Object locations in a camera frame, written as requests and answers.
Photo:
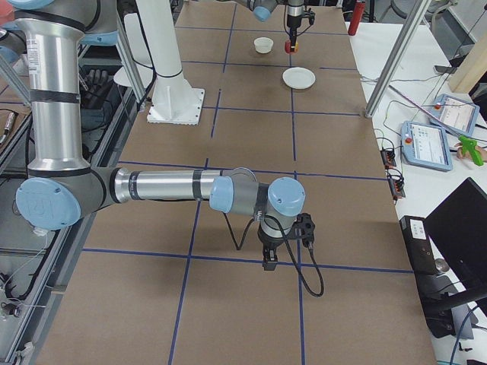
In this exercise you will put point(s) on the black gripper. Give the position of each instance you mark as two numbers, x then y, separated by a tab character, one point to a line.
293	17
269	244

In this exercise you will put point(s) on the red yellow apple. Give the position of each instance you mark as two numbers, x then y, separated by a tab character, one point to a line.
290	47

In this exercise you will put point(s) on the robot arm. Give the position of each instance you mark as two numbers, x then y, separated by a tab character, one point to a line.
263	9
62	187

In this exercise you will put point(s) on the white plastic bowl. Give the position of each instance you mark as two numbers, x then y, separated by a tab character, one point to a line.
263	45

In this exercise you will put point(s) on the white round plate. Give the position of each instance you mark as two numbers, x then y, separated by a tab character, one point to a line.
298	78

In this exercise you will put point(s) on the red cylinder bottle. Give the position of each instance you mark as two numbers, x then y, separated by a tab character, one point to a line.
356	17

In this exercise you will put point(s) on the black computer box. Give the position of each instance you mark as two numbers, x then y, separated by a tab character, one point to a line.
418	246

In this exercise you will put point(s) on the orange black connector box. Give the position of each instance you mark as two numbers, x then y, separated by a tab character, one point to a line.
388	156

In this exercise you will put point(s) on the near teach pendant tablet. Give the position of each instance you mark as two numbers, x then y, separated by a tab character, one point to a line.
425	145

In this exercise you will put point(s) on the teach pendant tablet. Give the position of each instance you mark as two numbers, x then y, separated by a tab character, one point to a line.
425	145
459	115

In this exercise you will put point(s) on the far teach pendant tablet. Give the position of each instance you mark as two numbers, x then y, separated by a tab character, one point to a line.
459	115

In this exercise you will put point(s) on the black monitor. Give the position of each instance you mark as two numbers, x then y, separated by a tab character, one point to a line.
458	229

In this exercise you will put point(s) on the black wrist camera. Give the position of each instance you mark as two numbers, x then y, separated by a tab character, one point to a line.
303	230
310	16

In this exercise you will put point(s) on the aluminium frame post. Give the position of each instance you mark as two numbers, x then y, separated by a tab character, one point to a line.
403	40

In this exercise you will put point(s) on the white pedestal column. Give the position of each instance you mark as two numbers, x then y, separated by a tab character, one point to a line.
173	100

